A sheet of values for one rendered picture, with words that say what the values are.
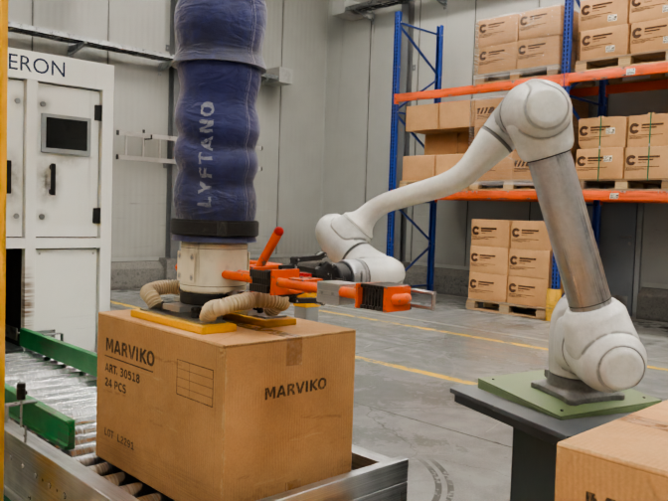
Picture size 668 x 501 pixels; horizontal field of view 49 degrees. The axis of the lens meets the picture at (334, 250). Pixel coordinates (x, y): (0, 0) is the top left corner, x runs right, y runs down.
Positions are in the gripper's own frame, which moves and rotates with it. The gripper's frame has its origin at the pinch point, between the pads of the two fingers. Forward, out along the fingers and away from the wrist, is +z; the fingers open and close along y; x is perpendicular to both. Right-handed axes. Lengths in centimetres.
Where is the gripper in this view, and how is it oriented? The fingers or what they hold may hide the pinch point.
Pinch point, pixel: (278, 280)
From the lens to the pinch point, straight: 171.4
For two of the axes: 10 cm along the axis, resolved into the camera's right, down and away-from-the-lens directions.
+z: -7.3, 0.1, -6.9
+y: -0.3, 10.0, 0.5
